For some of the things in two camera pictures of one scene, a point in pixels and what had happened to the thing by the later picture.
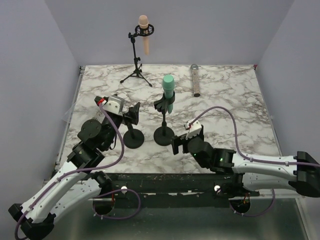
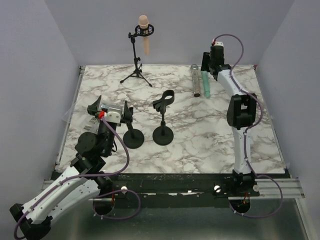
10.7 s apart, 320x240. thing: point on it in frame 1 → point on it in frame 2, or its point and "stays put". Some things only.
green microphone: x=168 y=83 → x=205 y=79
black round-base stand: x=163 y=135 stays put
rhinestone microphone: x=195 y=80 stays put
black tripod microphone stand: x=143 y=32 stays put
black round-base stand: x=133 y=138 stays put
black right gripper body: x=182 y=139 → x=211 y=63
